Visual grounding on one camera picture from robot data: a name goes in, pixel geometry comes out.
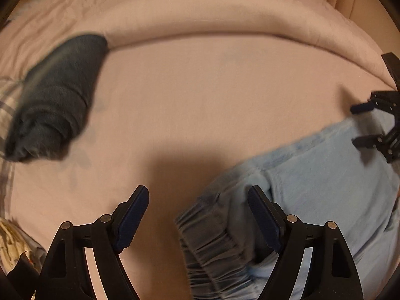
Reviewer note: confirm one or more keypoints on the yellow patterned cloth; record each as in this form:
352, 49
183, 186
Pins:
14, 243

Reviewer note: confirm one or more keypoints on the light blue denim pants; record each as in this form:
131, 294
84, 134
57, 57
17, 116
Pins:
319, 179

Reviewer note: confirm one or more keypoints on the pink bed sheet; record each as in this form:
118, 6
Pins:
172, 115

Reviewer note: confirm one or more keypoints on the dark folded garment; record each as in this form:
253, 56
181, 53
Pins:
56, 99

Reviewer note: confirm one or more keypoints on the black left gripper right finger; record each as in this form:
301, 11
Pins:
332, 272

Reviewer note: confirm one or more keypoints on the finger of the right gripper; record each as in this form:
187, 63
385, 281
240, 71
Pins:
369, 142
366, 107

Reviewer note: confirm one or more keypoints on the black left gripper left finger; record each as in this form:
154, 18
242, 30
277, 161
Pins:
65, 273

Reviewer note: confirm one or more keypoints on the pink rolled duvet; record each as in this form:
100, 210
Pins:
35, 33

